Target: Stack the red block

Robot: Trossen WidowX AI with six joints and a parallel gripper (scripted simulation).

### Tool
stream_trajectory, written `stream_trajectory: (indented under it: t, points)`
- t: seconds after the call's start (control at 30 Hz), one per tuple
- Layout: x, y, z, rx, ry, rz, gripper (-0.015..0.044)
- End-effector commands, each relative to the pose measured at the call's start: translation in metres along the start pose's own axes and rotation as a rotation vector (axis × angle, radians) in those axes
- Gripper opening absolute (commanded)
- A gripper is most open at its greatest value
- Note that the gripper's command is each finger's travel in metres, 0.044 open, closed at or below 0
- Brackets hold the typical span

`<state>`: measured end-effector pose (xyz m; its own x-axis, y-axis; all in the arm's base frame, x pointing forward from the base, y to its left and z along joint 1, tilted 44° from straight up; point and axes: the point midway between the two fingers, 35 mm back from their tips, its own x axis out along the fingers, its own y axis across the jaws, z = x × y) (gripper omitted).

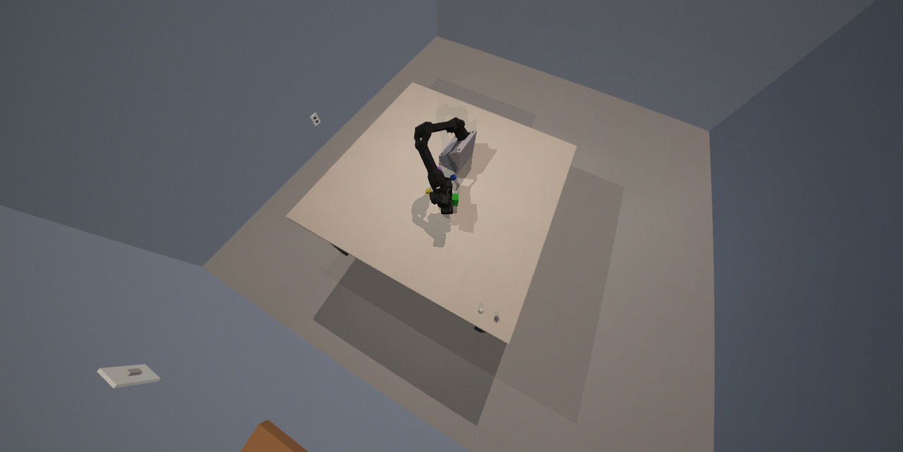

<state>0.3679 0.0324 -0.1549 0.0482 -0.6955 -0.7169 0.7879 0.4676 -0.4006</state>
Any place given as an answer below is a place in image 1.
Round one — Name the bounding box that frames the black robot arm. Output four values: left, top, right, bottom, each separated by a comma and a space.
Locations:
414, 117, 470, 209

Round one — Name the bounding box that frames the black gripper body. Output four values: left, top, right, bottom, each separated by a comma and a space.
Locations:
441, 193, 453, 214

